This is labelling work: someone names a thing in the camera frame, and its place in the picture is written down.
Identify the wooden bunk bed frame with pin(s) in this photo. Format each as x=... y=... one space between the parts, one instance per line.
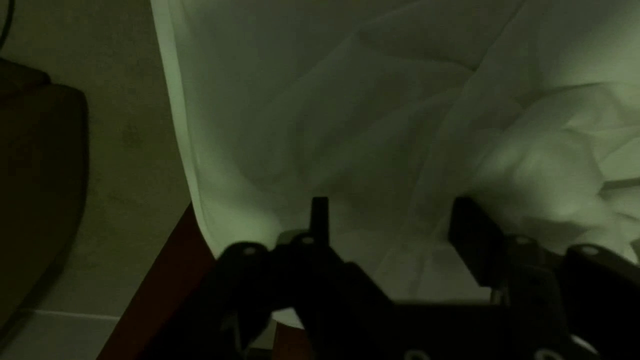
x=167 y=293

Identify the white bedding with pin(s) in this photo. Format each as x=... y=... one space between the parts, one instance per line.
x=567 y=166

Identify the mustard yellow armchair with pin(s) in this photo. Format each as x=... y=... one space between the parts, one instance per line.
x=41 y=186

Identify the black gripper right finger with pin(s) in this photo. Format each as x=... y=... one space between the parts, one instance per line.
x=567 y=301

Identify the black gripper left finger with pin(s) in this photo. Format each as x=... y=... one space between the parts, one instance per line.
x=300 y=301

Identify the white mattress sheet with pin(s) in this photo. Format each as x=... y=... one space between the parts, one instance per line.
x=267 y=101

